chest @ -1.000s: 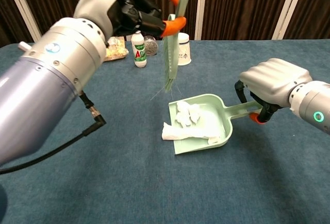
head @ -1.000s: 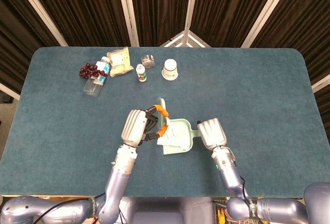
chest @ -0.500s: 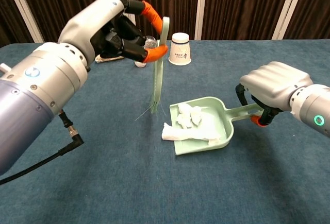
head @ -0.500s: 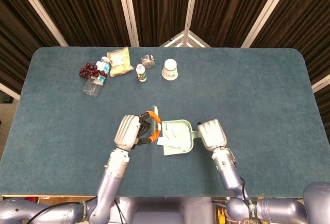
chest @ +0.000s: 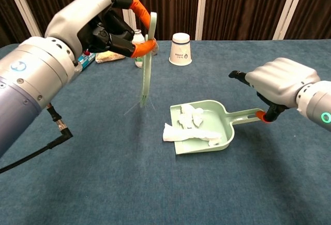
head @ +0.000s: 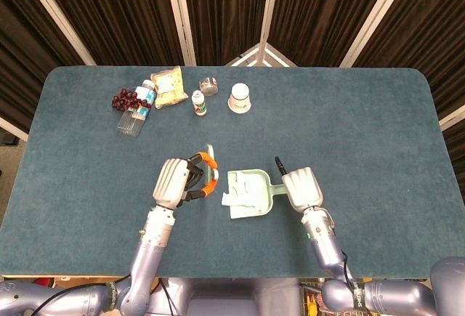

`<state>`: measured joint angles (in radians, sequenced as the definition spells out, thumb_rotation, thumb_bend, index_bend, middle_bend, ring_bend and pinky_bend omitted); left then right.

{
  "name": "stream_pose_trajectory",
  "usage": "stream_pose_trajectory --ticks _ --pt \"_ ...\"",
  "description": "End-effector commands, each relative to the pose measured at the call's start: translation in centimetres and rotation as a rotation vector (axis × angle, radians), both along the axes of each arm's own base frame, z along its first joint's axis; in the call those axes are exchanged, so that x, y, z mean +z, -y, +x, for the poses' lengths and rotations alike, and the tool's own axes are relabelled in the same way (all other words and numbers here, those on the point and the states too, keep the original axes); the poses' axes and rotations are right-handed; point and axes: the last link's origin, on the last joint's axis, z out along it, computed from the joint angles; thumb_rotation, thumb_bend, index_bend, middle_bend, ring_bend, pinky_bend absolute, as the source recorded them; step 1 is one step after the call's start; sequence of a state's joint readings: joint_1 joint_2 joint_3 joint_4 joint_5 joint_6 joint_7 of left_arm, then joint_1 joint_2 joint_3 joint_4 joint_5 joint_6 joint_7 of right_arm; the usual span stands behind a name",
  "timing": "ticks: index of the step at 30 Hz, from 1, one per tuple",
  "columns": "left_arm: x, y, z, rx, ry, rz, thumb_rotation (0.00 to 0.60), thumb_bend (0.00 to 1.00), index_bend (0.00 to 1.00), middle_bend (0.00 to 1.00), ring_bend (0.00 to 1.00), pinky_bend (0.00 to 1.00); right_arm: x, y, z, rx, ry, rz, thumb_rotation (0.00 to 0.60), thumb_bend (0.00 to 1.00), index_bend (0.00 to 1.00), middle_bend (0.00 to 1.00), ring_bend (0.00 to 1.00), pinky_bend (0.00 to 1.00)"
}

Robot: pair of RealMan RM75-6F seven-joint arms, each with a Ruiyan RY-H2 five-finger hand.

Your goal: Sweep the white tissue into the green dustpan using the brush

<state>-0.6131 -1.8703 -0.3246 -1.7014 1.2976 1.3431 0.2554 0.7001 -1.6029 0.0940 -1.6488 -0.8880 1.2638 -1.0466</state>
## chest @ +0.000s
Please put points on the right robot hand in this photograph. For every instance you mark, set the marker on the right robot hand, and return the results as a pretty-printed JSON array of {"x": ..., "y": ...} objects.
[{"x": 282, "y": 80}]

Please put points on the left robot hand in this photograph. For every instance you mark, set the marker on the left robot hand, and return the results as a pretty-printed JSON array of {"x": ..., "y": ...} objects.
[{"x": 77, "y": 18}]

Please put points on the light green plastic dustpan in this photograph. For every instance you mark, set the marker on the light green plastic dustpan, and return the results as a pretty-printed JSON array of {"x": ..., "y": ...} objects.
[{"x": 222, "y": 121}]

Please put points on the light green hand broom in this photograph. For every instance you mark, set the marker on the light green hand broom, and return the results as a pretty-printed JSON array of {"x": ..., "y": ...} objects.
[{"x": 147, "y": 75}]

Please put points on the small white tissue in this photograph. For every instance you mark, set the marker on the small white tissue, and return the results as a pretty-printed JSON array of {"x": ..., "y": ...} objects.
[{"x": 190, "y": 117}]

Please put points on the long white tissue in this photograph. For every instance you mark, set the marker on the long white tissue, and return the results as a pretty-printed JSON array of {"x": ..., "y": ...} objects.
[{"x": 186, "y": 133}]

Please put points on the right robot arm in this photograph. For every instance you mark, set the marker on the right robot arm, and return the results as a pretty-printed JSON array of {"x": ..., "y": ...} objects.
[{"x": 315, "y": 103}]

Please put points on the blue and white tube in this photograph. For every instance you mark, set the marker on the blue and white tube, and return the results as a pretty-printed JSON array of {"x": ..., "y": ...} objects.
[{"x": 86, "y": 60}]

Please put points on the white green AD milk bottle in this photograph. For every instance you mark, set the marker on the white green AD milk bottle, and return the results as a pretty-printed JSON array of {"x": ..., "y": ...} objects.
[{"x": 138, "y": 37}]

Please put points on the dark brown curtain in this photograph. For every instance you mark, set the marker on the dark brown curtain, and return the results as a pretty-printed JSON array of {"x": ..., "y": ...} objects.
[{"x": 232, "y": 2}]

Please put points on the upturned white paper cup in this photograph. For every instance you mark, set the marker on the upturned white paper cup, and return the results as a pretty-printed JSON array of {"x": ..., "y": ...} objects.
[{"x": 181, "y": 50}]

